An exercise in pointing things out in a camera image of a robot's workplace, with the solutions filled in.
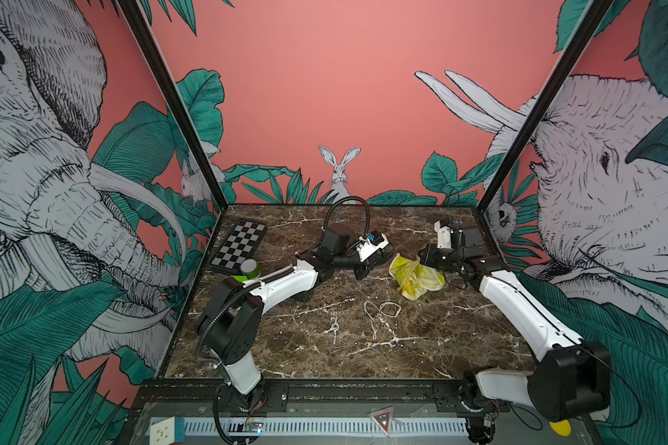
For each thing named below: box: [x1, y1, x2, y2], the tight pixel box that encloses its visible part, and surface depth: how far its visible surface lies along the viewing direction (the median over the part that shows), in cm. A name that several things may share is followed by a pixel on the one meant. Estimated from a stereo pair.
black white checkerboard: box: [209, 217, 269, 275], surface depth 105 cm
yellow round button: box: [549, 419, 572, 437], surface depth 71 cm
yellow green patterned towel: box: [388, 253, 447, 302], surface depth 95 cm
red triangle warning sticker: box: [371, 406, 394, 436], surface depth 72 cm
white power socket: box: [149, 416, 186, 445], surface depth 66 cm
